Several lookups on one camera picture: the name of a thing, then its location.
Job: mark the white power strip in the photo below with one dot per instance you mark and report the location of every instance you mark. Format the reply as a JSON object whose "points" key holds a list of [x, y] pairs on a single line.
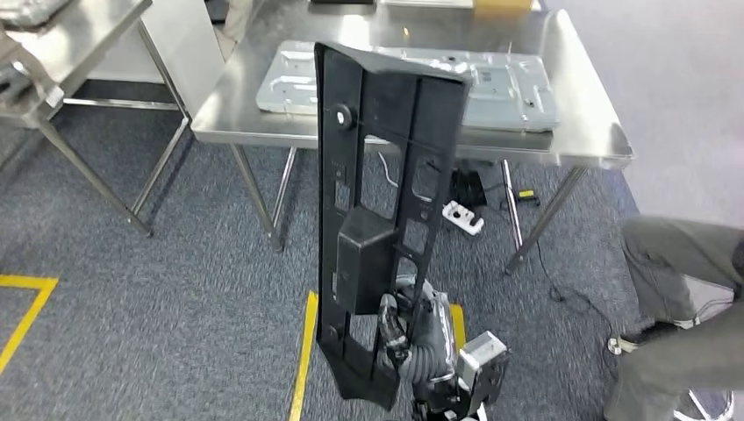
{"points": [[462, 218]]}

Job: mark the grey metal sheet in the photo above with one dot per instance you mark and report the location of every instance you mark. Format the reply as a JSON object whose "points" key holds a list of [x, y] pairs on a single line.
{"points": [[29, 11]]}

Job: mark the stainless steel table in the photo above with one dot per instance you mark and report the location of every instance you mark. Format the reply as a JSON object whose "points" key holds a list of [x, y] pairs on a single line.
{"points": [[99, 29]]}

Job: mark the tan cardboard box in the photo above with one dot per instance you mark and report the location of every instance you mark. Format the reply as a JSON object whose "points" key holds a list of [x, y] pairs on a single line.
{"points": [[503, 6]]}

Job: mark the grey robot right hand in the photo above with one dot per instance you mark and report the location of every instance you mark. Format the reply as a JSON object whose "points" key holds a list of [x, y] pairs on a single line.
{"points": [[433, 325]]}

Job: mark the grey metal part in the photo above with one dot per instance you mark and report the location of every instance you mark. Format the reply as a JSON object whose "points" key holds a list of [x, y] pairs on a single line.
{"points": [[23, 81]]}

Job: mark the person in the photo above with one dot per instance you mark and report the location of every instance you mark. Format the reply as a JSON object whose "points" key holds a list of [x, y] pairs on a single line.
{"points": [[668, 261]]}

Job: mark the grey stamped metal plate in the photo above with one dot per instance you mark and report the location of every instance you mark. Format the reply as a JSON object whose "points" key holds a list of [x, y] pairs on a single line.
{"points": [[511, 93]]}

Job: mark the stainless steel workbench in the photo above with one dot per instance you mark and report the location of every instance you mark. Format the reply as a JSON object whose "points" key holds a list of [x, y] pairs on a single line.
{"points": [[581, 119]]}

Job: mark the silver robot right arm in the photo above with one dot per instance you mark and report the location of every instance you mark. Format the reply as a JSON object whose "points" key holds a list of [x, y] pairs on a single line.
{"points": [[424, 363]]}

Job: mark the black power adapter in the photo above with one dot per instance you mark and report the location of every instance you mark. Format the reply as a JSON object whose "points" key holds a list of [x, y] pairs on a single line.
{"points": [[469, 189]]}

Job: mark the black plastic panel part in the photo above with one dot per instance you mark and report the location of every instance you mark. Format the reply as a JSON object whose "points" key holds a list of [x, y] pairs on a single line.
{"points": [[363, 261]]}

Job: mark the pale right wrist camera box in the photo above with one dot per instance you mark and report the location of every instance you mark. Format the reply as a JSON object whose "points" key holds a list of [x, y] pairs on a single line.
{"points": [[482, 360]]}

